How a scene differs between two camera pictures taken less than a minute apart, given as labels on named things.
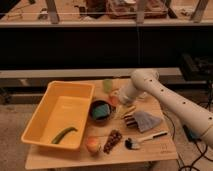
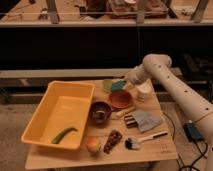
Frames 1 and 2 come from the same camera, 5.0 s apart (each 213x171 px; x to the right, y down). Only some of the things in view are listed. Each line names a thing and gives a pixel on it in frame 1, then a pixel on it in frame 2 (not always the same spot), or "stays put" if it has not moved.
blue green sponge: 101,110 → 117,85
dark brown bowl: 100,111 stays put
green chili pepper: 61,133 stays put
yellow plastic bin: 64,105 stays put
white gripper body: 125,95 → 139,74
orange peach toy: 92,143 stays put
